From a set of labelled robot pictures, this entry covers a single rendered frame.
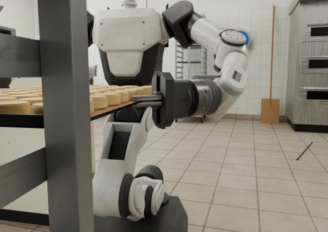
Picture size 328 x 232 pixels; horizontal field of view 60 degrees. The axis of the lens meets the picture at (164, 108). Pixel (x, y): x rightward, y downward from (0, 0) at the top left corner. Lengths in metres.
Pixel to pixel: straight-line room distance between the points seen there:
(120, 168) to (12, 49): 0.80
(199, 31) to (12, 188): 0.89
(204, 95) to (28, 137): 1.23
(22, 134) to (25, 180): 1.48
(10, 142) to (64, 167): 1.53
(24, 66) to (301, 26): 4.45
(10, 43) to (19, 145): 1.53
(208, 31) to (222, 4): 4.66
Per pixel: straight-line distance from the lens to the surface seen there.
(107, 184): 0.98
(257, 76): 5.52
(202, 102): 0.64
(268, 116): 5.29
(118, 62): 1.11
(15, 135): 1.75
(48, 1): 0.26
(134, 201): 0.98
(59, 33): 0.25
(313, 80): 4.59
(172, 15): 1.12
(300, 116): 4.61
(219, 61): 0.96
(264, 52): 5.53
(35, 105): 0.36
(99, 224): 1.44
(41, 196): 1.77
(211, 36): 1.01
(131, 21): 1.10
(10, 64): 0.23
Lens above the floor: 0.86
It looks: 7 degrees down
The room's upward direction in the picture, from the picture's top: straight up
